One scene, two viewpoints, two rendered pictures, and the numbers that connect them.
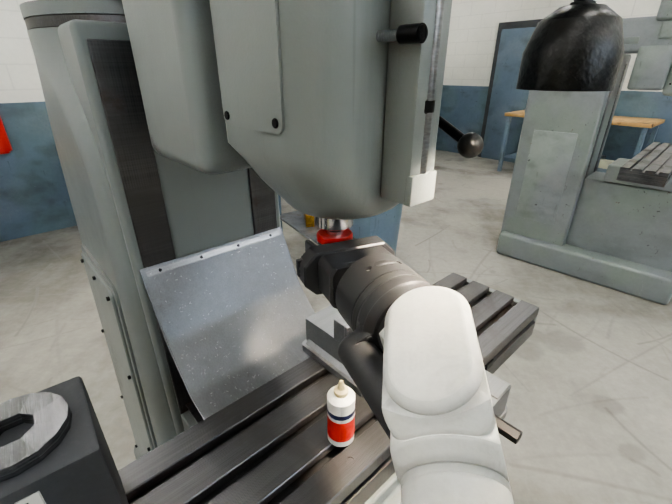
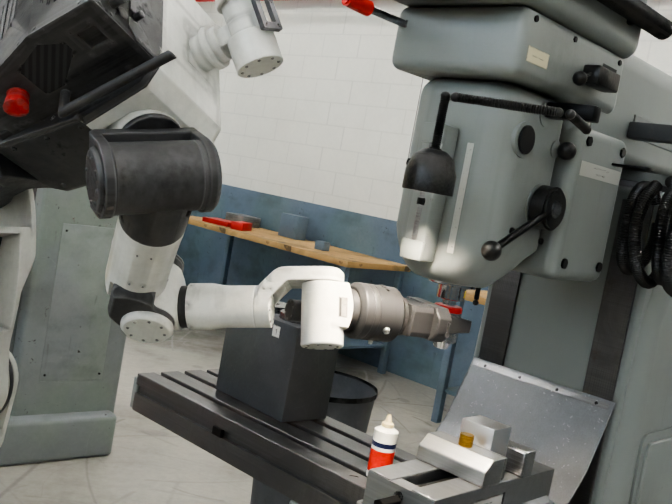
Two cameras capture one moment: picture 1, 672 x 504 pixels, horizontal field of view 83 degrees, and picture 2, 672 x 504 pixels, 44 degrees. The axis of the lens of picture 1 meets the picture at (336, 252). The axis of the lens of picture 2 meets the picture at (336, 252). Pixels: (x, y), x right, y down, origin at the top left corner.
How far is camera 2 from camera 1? 1.36 m
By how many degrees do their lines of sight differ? 83
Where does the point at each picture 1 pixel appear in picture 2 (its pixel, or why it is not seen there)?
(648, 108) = not seen: outside the picture
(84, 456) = (294, 326)
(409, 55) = not seen: hidden behind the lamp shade
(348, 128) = (404, 208)
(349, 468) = (348, 475)
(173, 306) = (470, 398)
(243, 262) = (548, 407)
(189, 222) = (526, 340)
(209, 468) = (338, 438)
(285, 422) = not seen: hidden behind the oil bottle
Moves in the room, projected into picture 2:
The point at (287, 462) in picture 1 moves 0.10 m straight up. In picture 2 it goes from (348, 458) to (358, 403)
